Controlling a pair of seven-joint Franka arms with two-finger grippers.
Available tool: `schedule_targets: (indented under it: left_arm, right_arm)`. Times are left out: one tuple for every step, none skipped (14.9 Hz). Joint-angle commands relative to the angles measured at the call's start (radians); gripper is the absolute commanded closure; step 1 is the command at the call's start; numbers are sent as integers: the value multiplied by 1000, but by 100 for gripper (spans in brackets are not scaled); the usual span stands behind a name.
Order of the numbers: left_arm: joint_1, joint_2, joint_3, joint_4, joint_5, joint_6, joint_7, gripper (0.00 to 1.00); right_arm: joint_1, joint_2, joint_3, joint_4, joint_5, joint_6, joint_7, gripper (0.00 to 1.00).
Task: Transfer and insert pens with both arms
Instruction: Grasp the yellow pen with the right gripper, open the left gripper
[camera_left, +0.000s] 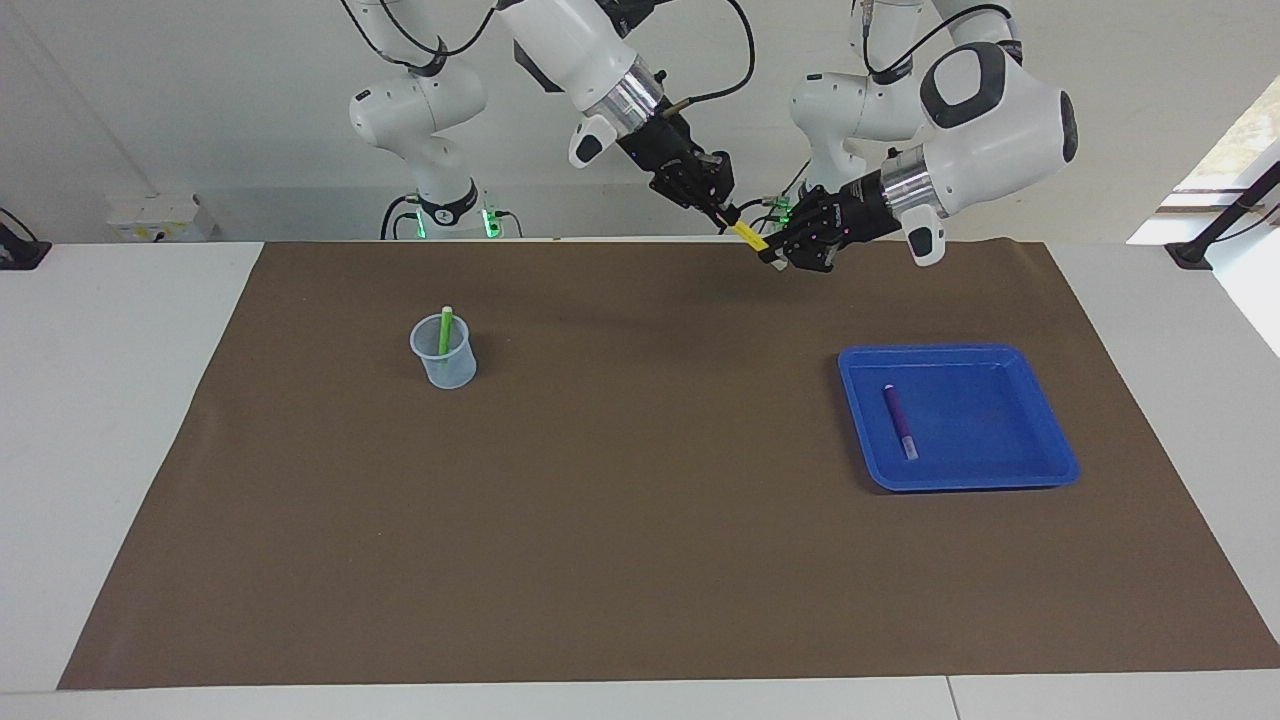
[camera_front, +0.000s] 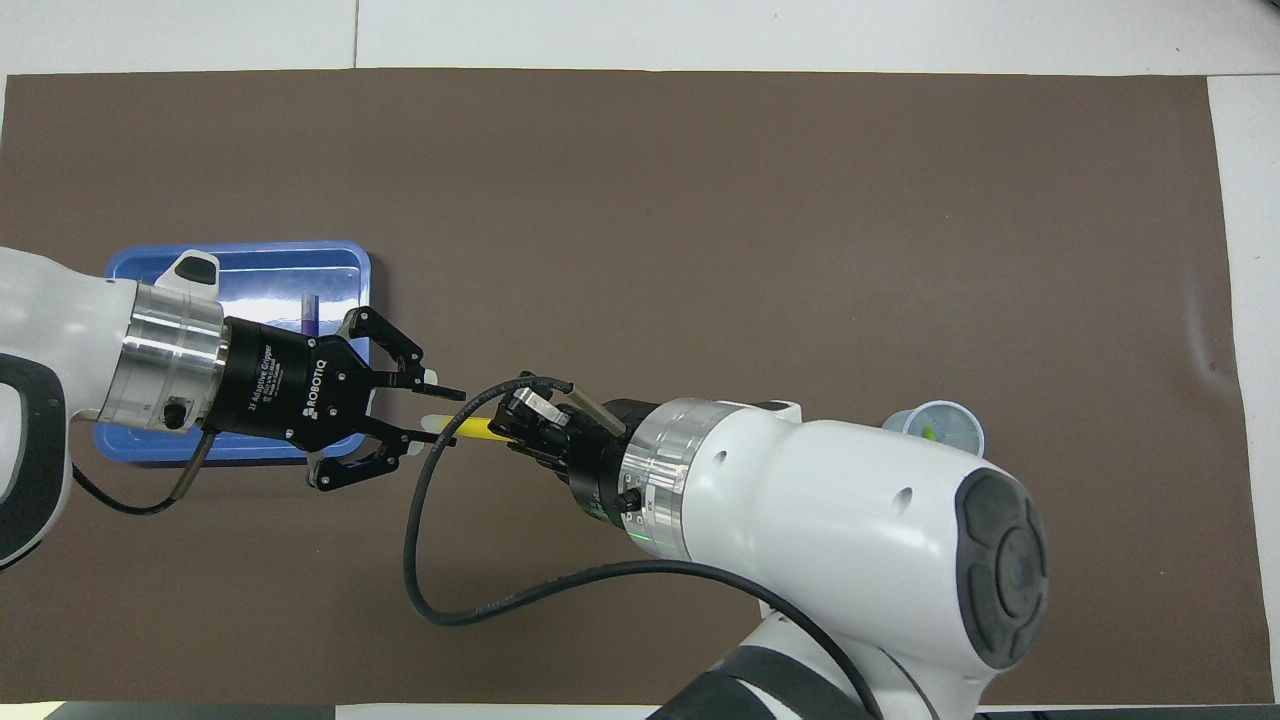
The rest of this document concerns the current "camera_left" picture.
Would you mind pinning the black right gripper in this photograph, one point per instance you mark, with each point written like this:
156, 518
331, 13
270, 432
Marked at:
680, 160

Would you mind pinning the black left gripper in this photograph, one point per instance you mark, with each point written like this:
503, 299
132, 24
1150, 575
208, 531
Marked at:
855, 215

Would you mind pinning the yellow marker pen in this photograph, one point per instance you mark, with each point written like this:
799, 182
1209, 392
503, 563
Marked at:
750, 237

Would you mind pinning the purple marker pen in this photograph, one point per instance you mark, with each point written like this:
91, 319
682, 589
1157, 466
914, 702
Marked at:
898, 415

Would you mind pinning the green marker pen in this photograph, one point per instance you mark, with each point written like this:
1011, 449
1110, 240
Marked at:
445, 330

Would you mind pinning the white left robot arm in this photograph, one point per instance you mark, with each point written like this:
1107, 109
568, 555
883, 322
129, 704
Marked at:
1000, 130

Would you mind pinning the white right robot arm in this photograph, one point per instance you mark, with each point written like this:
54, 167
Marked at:
580, 40

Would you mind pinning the blue plastic tray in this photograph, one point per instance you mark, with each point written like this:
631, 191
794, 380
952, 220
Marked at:
980, 440

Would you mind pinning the brown table mat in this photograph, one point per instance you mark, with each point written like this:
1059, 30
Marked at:
640, 500

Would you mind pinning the translucent pale blue pen cup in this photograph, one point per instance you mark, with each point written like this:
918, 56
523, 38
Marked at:
445, 370

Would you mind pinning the bright window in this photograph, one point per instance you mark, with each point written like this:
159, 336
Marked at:
1240, 150

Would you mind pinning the white power strip box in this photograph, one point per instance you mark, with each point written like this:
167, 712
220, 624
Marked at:
160, 218

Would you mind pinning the black camera stand pole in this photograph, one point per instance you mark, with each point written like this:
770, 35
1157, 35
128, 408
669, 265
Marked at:
1225, 222

